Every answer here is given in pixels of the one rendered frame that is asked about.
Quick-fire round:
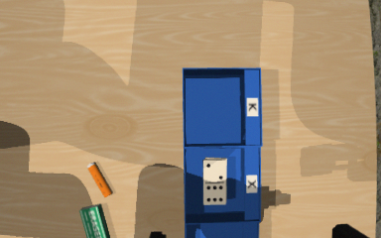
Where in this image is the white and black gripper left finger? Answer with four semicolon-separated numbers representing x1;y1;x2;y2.
149;232;166;238

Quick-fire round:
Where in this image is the orange battery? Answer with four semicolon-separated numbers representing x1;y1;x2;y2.
87;163;112;197

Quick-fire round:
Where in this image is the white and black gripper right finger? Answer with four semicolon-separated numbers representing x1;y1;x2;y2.
331;224;369;238

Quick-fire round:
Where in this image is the green and grey eraser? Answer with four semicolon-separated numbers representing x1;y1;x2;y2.
79;203;110;238

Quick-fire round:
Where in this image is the blue three-compartment bin rack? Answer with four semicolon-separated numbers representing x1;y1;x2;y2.
183;67;263;238

